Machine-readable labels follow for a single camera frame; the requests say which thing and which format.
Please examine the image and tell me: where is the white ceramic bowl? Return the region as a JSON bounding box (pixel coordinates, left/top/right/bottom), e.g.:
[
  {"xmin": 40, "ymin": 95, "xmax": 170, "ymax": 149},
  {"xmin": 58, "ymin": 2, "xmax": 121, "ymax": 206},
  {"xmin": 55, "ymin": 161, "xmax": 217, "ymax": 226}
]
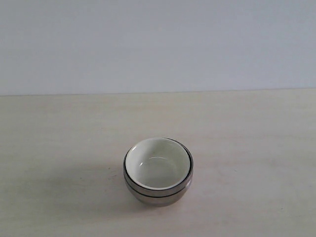
[{"xmin": 124, "ymin": 138, "xmax": 192, "ymax": 191}]

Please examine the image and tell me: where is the ribbed steel bowl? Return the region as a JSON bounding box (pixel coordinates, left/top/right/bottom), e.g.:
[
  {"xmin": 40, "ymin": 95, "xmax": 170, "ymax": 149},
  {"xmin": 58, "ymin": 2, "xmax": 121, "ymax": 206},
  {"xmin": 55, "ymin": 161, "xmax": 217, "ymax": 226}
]
[{"xmin": 122, "ymin": 137, "xmax": 195, "ymax": 198}]

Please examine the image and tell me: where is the smooth steel bowl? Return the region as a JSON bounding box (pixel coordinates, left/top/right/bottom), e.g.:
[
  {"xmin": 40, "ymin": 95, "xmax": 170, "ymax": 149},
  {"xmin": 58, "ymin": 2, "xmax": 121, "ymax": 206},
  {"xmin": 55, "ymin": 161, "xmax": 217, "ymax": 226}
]
[{"xmin": 124, "ymin": 180, "xmax": 192, "ymax": 207}]

